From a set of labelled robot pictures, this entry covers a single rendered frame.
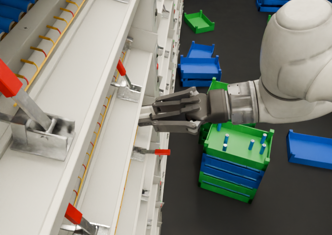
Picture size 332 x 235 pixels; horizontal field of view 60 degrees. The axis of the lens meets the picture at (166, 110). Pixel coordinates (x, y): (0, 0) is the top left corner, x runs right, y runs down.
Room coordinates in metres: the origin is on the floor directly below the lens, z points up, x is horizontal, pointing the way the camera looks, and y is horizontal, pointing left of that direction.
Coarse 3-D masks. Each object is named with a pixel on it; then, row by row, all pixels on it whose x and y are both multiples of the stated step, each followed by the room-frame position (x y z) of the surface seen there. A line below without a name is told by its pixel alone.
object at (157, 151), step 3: (141, 147) 0.41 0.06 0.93; (141, 150) 0.40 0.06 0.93; (144, 150) 0.41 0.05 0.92; (147, 150) 0.41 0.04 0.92; (150, 150) 0.41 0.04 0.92; (153, 150) 0.41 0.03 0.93; (156, 150) 0.40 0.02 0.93; (159, 150) 0.40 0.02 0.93; (162, 150) 0.40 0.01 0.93; (165, 150) 0.40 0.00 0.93; (168, 150) 0.40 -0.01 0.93; (141, 153) 0.40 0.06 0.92; (144, 153) 0.40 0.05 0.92; (147, 153) 0.40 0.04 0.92; (150, 153) 0.40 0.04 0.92; (153, 153) 0.40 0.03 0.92; (156, 153) 0.40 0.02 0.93; (159, 153) 0.40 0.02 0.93; (162, 153) 0.40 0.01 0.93; (165, 153) 0.39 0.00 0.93; (168, 153) 0.39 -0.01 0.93
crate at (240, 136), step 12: (216, 132) 0.97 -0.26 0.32; (228, 132) 0.97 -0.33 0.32; (240, 132) 0.97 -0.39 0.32; (252, 132) 0.96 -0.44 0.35; (264, 132) 0.94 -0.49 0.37; (204, 144) 0.85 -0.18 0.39; (216, 144) 0.90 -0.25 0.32; (228, 144) 0.90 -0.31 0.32; (240, 144) 0.90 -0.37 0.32; (216, 156) 0.82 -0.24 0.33; (228, 156) 0.80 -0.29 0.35; (240, 156) 0.79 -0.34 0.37; (252, 156) 0.82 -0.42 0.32; (264, 156) 0.82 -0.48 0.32; (264, 168) 0.74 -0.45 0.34
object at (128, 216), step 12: (144, 96) 0.56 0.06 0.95; (144, 132) 0.48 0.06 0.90; (144, 144) 0.44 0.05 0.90; (132, 168) 0.37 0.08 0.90; (144, 168) 0.37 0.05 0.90; (132, 180) 0.34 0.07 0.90; (132, 192) 0.31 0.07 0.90; (132, 204) 0.28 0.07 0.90; (120, 216) 0.26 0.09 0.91; (132, 216) 0.26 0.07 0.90; (120, 228) 0.23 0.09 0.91; (132, 228) 0.24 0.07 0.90
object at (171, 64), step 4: (172, 64) 1.26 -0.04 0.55; (168, 68) 1.26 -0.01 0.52; (168, 72) 1.23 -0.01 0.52; (168, 76) 1.20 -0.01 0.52; (168, 80) 1.16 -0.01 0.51; (168, 84) 1.11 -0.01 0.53; (168, 88) 1.10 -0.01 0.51; (168, 92) 1.07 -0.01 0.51; (160, 132) 0.81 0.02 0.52; (160, 136) 0.79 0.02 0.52; (160, 140) 0.77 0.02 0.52
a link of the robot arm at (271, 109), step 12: (264, 96) 0.41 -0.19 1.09; (276, 96) 0.38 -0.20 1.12; (264, 108) 0.40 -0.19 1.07; (276, 108) 0.39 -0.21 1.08; (288, 108) 0.38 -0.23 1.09; (300, 108) 0.38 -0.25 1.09; (312, 108) 0.38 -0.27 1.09; (324, 108) 0.39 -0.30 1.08; (264, 120) 0.40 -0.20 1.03; (276, 120) 0.39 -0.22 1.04; (288, 120) 0.39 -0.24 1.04; (300, 120) 0.39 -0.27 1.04
